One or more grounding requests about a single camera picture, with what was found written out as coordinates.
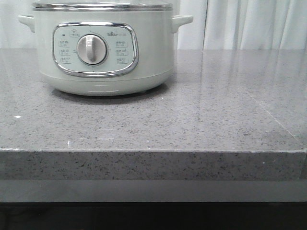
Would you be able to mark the glass pot lid steel rim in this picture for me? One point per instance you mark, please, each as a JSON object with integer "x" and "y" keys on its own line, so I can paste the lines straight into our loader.
{"x": 101, "y": 5}

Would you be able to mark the pale green electric pot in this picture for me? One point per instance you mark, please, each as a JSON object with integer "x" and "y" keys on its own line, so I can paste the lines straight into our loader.
{"x": 104, "y": 58}

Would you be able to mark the white curtain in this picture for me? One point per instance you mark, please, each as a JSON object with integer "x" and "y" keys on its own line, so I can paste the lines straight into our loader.
{"x": 195, "y": 24}

